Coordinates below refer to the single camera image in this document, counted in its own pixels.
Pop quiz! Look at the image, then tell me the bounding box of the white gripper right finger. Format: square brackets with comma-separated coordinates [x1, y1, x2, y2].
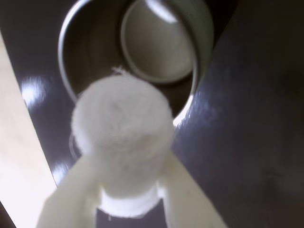
[156, 152, 228, 228]

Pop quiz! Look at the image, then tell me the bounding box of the light wooden board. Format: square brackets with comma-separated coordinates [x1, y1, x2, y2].
[0, 30, 60, 209]

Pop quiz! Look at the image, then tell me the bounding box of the white gauze roll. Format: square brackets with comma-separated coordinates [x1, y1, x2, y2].
[71, 67, 174, 218]

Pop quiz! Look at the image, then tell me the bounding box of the black table mat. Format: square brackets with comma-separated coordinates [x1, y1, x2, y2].
[0, 0, 304, 228]

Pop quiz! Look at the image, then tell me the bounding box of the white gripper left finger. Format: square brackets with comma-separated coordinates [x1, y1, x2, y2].
[35, 154, 103, 228]

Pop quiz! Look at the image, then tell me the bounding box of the grey-green steel mug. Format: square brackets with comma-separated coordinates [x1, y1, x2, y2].
[57, 0, 216, 126]

